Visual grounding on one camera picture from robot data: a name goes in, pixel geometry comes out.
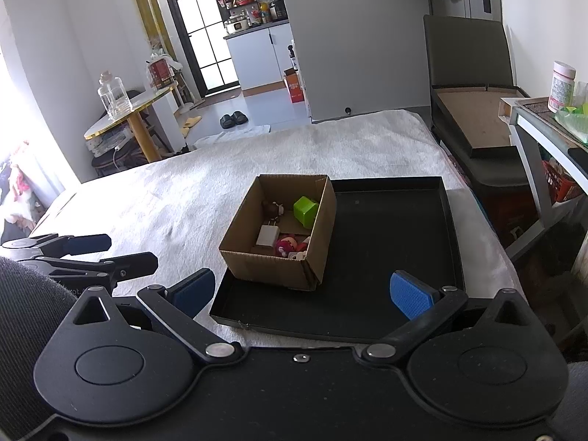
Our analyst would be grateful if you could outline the orange cardboard box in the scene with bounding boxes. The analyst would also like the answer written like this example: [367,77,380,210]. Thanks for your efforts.
[283,68,306,104]

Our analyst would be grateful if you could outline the white floor towel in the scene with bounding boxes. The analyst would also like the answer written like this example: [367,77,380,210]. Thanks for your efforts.
[195,125,272,148]

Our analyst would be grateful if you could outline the black box with brown bottom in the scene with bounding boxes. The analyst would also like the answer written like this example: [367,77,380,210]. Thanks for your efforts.
[431,85,529,159]

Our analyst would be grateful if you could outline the pink doll toy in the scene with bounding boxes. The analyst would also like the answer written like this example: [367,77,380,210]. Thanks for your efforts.
[275,235,309,260]

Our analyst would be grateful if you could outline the red box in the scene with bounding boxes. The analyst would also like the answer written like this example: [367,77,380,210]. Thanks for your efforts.
[542,158,580,204]

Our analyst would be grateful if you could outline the black-framed glass door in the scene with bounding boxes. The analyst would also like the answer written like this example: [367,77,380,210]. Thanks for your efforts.
[160,0,242,97]

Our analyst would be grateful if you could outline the white jar with pink lid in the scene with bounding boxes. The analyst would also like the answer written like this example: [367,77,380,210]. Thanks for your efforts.
[549,61,577,113]

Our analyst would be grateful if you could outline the red canister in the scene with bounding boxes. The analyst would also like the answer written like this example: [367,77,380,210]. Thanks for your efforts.
[147,53,178,92]

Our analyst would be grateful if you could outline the clear glass jar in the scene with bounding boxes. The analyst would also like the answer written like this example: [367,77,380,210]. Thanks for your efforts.
[97,71,134,121]

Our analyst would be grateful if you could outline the floral cloth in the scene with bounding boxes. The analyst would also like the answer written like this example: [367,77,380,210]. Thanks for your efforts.
[0,147,42,230]

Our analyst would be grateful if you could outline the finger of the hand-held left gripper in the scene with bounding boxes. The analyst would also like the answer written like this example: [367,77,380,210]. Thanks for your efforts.
[0,233,112,262]
[18,252,159,295]

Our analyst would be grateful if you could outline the green cube toy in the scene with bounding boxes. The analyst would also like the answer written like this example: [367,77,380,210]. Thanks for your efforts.
[293,196,320,229]

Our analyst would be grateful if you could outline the yellow curtain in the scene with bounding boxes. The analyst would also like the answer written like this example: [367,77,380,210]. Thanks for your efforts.
[129,0,178,88]

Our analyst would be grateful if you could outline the white side desk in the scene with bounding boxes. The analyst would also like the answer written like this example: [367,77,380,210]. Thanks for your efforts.
[500,96,588,262]

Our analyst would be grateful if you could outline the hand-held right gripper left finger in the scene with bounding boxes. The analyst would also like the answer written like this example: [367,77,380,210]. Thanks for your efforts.
[73,267,244,360]

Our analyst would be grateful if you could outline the black shallow tray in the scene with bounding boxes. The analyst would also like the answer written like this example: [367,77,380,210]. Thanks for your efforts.
[209,175,467,344]

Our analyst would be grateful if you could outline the white fluffy blanket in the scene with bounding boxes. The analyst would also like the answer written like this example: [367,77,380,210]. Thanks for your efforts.
[28,109,524,350]

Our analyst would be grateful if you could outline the white charger plug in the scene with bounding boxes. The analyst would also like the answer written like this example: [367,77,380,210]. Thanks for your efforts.
[256,224,280,249]

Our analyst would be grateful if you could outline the green plastic bag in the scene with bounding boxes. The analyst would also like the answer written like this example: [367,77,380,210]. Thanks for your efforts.
[553,101,588,144]

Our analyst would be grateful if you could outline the brown cardboard box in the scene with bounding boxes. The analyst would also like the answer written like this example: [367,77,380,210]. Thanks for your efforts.
[218,173,337,292]

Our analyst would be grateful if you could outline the round gold-edged table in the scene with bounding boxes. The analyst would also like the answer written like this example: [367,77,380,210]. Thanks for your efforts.
[83,82,180,164]

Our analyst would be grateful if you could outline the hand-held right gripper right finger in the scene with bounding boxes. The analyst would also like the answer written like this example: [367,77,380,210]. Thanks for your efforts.
[361,270,536,361]

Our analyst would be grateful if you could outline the white power strip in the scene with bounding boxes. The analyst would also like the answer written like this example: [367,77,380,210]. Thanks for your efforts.
[87,129,134,153]

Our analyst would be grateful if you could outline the white kitchen cabinet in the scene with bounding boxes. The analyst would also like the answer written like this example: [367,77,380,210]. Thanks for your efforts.
[223,21,295,93]

